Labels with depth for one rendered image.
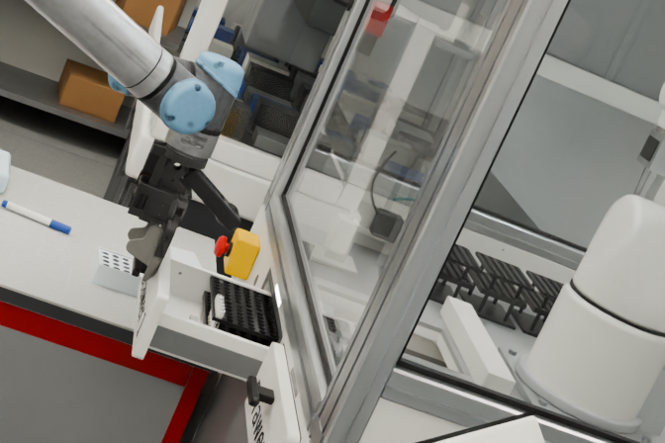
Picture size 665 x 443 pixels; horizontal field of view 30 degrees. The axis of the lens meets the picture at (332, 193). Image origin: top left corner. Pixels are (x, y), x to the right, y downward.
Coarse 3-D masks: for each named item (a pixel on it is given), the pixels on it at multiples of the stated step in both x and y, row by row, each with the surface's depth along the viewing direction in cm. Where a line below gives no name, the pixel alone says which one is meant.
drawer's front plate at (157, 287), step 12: (168, 252) 198; (168, 264) 193; (156, 276) 190; (168, 276) 188; (156, 288) 184; (168, 288) 184; (156, 300) 180; (156, 312) 181; (144, 324) 182; (156, 324) 182; (144, 336) 182; (144, 348) 183
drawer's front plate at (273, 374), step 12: (276, 348) 179; (264, 360) 182; (276, 360) 175; (264, 372) 179; (276, 372) 172; (288, 372) 173; (264, 384) 176; (276, 384) 169; (288, 384) 169; (276, 396) 167; (288, 396) 165; (252, 408) 178; (264, 408) 171; (276, 408) 164; (288, 408) 161; (264, 420) 168; (276, 420) 162; (288, 420) 158; (252, 432) 172; (264, 432) 166; (276, 432) 160; (288, 432) 155
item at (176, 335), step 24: (192, 264) 208; (192, 288) 208; (168, 312) 184; (192, 312) 204; (168, 336) 184; (192, 336) 185; (216, 336) 185; (192, 360) 186; (216, 360) 186; (240, 360) 187
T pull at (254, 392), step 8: (248, 376) 171; (248, 384) 169; (256, 384) 169; (248, 392) 167; (256, 392) 166; (264, 392) 168; (272, 392) 169; (248, 400) 165; (256, 400) 164; (264, 400) 167; (272, 400) 167
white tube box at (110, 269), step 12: (96, 252) 225; (108, 252) 226; (96, 264) 221; (108, 264) 220; (120, 264) 223; (132, 264) 225; (96, 276) 219; (108, 276) 219; (120, 276) 219; (132, 276) 220; (120, 288) 220; (132, 288) 221
